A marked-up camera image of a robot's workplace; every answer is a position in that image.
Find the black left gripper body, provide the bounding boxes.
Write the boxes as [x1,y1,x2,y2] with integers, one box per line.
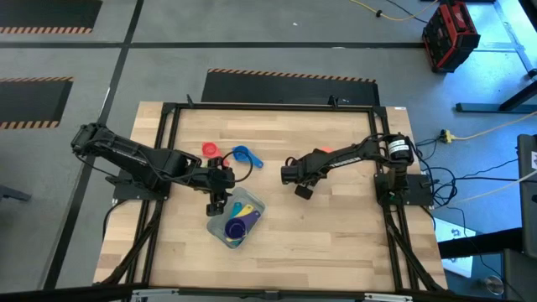
[195,166,236,198]

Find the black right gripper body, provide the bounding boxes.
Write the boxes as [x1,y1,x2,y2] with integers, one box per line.
[279,155,324,200]

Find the teal measuring cup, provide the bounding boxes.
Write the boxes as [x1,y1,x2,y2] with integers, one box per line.
[226,201,247,247]

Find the grey plastic basket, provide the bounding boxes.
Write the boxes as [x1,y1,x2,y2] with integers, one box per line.
[206,186,267,250]

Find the yellow measuring cup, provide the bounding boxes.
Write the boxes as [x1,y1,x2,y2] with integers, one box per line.
[226,203,255,244]

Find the purple measuring cup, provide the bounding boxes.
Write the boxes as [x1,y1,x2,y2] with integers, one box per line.
[223,210,262,241]

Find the red measuring cup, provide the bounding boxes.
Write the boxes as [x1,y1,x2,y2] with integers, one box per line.
[201,141,231,168]

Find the blue measuring cup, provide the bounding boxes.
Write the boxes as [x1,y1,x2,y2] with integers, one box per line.
[232,144,264,169]

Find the black striped-edge floor mat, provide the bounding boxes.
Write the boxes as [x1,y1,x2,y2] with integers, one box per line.
[0,75,75,130]
[0,0,103,35]
[201,67,381,107]

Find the white paper sheet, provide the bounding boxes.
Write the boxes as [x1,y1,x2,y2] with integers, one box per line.
[435,221,477,279]

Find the black desk foot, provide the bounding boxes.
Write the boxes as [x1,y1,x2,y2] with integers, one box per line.
[455,66,537,114]

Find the black desk beam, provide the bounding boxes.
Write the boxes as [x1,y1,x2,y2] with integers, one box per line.
[438,227,524,260]

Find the red black tool box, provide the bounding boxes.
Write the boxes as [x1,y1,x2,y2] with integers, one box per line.
[421,0,482,74]

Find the round metal disc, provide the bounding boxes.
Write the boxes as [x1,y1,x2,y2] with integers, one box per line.
[482,274,505,296]

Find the grey cabinet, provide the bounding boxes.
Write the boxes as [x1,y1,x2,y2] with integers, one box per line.
[516,133,537,257]

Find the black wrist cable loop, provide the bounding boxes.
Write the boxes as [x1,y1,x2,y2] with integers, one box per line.
[220,149,255,184]

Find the black aluminium table frame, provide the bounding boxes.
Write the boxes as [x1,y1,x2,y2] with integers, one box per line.
[94,94,448,294]

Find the silver camera mount rail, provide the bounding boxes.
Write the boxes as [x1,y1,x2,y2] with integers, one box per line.
[129,287,414,302]

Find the yellow extension cable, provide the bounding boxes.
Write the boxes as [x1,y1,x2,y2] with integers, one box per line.
[349,0,441,23]

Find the cream cable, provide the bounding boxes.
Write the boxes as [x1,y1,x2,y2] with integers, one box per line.
[455,109,537,142]

